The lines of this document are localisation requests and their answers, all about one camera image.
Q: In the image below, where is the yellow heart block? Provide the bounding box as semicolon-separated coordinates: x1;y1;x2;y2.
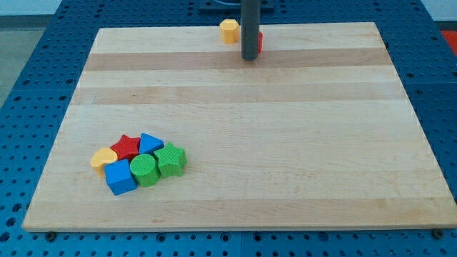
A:
90;148;118;178

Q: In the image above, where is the green star block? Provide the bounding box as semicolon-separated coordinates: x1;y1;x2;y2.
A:
154;142;187;178

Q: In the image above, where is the blue triangle block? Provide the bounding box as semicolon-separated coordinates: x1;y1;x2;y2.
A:
139;133;164;155

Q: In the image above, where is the light wooden board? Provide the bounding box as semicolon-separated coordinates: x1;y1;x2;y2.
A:
23;22;456;232

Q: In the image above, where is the green cylinder block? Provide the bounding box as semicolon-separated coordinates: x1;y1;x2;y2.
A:
130;153;161;187

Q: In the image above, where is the red block behind rod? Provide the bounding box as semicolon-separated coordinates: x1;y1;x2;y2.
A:
258;31;263;54

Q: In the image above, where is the yellow hexagon block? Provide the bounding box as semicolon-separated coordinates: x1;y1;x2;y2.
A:
219;19;240;44

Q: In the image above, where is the red star block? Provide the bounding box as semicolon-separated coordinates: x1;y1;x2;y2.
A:
110;134;141;161

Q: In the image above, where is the blue cube block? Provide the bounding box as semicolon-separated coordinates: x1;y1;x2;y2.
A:
104;159;137;196

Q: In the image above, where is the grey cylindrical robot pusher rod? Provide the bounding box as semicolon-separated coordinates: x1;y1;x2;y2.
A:
241;0;261;61

